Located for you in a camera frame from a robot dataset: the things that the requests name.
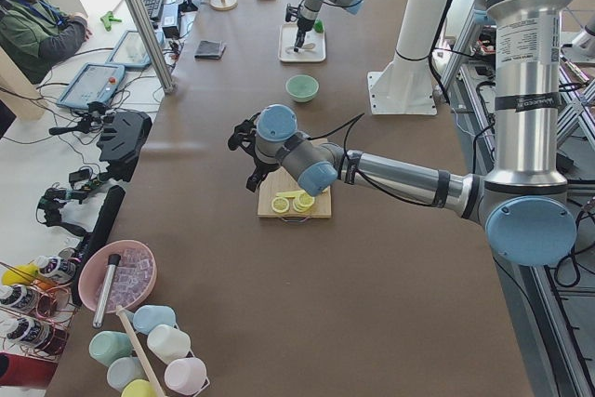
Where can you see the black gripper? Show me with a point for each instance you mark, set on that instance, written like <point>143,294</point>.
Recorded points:
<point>303,26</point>
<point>261,168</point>

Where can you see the white ceramic spoon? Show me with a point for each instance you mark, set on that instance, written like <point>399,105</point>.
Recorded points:
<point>308,46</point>

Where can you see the mint green bowl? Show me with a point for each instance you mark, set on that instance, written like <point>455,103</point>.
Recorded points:
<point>302,88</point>

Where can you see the pink bowl with ice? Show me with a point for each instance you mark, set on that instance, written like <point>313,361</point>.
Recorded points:
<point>134,278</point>

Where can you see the metal muddler in bowl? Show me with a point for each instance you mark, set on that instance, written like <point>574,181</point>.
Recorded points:
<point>105,291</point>

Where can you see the cream rabbit tray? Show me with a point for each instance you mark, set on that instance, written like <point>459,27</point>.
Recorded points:
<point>287,37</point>

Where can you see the bamboo cutting board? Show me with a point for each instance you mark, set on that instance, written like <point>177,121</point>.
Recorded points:
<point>282,181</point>

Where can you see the lower lemon slice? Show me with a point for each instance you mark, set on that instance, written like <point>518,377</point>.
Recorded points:
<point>280,205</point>

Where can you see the lemon slice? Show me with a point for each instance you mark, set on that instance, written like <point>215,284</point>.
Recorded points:
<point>280,205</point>
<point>303,203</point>

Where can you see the yellow plastic knife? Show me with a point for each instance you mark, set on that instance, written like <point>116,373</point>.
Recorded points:
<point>289,194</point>

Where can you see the upper lemon slice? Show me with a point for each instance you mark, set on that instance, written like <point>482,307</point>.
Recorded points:
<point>303,203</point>

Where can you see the grey folded cloth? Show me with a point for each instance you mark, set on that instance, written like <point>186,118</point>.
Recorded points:
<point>210,50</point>

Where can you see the far teach pendant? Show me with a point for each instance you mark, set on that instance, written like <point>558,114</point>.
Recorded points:
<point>130,52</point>

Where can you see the teach pendant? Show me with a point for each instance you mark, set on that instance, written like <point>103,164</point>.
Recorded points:
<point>94,82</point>
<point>130,52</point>

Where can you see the near teach pendant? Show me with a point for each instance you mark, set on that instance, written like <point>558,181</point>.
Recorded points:
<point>94,82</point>

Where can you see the white cup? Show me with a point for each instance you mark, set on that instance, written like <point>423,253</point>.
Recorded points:
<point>168,343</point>

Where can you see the wooden cup rack pole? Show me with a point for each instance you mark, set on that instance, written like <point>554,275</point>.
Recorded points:
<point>145,363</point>

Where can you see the pink cup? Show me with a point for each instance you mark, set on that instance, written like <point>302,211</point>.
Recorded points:
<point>186,376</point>

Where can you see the mint cup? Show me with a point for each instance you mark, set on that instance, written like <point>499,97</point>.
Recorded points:
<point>108,346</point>

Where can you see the light blue cup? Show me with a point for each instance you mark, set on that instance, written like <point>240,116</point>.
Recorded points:
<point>123,371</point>

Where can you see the yellow cup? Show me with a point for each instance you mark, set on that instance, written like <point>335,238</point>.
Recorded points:
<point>138,388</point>

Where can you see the seated person green jacket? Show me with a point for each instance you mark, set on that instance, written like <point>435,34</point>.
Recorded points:
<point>37,35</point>

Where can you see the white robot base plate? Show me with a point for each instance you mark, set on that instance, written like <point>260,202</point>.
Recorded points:
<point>403,87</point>

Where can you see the white camera pillar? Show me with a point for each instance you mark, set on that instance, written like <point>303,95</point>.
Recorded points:
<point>421,22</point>

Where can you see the aluminium frame post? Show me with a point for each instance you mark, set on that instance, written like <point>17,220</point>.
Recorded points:
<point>147,35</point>

